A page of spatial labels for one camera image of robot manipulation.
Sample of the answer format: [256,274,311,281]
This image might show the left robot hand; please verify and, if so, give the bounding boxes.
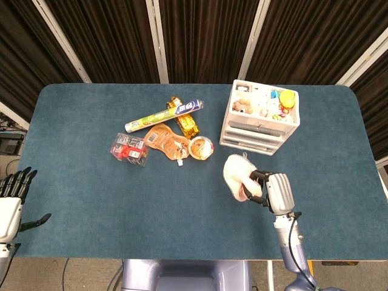
[0,166,52,243]

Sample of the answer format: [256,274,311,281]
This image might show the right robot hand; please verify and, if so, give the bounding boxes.
[241,170,296,216]

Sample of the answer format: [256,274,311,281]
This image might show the black equipment box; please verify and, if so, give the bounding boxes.
[0,132,25,155]

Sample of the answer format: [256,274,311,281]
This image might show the white plastic drawer unit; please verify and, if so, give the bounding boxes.
[219,79,301,156]

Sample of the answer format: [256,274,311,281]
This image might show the clear box with red items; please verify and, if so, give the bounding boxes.
[109,132,151,167]

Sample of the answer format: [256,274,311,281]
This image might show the cling film roll box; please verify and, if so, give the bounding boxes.
[124,99,204,133]

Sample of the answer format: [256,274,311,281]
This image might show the blue table mat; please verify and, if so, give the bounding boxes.
[13,83,388,260]

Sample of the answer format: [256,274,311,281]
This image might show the round cup with foil lid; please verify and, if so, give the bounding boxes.
[188,136,216,160]

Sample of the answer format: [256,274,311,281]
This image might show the brown wooden beads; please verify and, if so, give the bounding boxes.
[232,99,253,115]

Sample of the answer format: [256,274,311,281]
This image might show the yellow round toy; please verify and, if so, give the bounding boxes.
[279,90,296,108]

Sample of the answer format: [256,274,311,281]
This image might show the gold foil snack packet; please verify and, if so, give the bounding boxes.
[166,96,201,139]

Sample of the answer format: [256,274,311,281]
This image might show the brown spouted sauce pouch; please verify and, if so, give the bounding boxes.
[143,122,191,168]

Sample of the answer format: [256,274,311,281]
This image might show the robot torso base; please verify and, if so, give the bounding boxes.
[121,259,253,291]

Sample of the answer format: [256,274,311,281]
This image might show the dark pleated curtain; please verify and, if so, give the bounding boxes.
[0,0,388,161]

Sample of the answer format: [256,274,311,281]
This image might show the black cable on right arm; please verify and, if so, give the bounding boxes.
[287,211,318,290]

